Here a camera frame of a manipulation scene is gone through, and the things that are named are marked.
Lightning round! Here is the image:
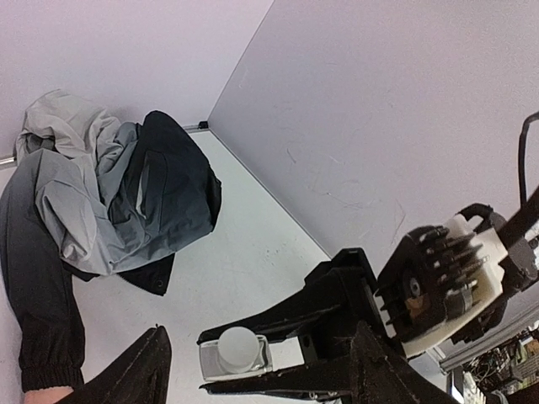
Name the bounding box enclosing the white nail polish cap brush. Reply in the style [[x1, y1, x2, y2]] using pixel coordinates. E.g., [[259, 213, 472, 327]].
[[217, 327, 260, 374]]

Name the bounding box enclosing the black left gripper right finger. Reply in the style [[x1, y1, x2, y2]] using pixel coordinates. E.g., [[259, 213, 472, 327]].
[[351, 322, 456, 404]]

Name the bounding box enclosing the cluttered background shelf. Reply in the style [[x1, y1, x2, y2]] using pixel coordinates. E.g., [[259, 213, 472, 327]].
[[447, 323, 538, 404]]

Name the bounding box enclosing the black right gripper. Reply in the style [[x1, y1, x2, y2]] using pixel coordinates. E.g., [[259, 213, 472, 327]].
[[197, 248, 403, 400]]

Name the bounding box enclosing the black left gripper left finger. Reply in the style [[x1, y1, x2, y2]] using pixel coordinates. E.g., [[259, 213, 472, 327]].
[[60, 326, 172, 404]]

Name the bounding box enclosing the black grey jacket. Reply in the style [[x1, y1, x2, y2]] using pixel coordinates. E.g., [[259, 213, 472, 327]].
[[1, 90, 221, 393]]

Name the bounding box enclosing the black right camera cable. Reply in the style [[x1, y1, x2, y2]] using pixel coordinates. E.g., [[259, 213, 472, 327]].
[[516, 109, 539, 207]]

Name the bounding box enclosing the mannequin hand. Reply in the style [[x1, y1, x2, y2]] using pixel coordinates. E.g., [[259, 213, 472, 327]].
[[24, 386, 74, 404]]

